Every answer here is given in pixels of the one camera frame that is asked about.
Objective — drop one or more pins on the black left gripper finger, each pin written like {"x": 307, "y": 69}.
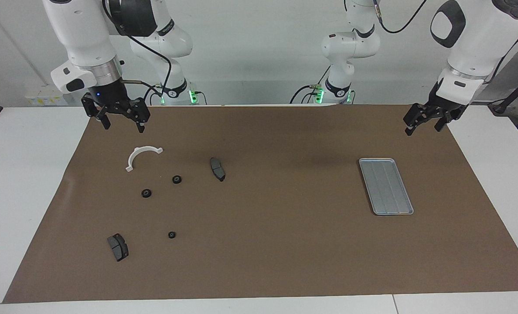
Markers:
{"x": 410, "y": 127}
{"x": 441, "y": 124}

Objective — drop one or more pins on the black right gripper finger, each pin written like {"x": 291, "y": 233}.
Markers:
{"x": 141, "y": 125}
{"x": 105, "y": 121}

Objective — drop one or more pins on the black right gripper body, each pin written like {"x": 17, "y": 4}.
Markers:
{"x": 110, "y": 98}

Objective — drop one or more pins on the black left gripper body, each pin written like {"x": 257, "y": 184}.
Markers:
{"x": 437, "y": 110}

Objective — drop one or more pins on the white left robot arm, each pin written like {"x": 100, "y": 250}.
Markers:
{"x": 477, "y": 39}

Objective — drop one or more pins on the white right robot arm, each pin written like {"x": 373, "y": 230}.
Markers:
{"x": 80, "y": 35}

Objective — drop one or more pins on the silver metal tray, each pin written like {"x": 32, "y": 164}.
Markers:
{"x": 387, "y": 187}

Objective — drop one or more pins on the black stand pole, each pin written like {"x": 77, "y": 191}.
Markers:
{"x": 514, "y": 93}

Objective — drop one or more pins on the single grey brake pad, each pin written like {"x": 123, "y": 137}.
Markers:
{"x": 217, "y": 169}

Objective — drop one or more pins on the stacked grey brake pads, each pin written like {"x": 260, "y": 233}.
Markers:
{"x": 118, "y": 247}

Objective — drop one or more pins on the brown table mat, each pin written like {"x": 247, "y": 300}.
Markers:
{"x": 285, "y": 244}

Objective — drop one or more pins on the white curved plastic bracket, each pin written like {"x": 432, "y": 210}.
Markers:
{"x": 144, "y": 148}

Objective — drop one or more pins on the white wall socket box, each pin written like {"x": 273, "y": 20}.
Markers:
{"x": 45, "y": 95}

